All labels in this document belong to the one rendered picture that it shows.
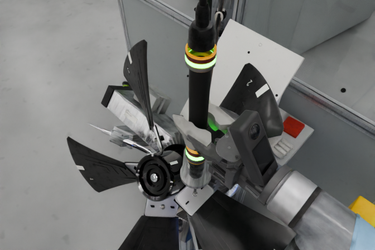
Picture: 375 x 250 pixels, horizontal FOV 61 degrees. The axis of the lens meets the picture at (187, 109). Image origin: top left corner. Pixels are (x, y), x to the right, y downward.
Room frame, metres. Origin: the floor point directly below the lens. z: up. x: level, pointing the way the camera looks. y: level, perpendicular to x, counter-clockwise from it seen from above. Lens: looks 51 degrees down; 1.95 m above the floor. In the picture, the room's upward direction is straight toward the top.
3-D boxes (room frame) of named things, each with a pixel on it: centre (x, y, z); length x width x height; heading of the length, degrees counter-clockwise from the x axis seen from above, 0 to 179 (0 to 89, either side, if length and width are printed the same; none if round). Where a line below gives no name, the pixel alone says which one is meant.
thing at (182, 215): (0.37, 0.00, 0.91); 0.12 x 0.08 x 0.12; 136
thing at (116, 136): (0.59, 0.22, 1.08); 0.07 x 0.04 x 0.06; 56
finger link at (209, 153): (0.29, -0.04, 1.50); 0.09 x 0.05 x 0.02; 56
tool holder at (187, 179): (0.35, -0.02, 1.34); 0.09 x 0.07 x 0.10; 171
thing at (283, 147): (0.71, -0.35, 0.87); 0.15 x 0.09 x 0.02; 42
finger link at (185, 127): (0.32, 0.00, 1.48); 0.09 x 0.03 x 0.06; 56
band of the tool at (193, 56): (0.34, -0.02, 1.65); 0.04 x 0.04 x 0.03
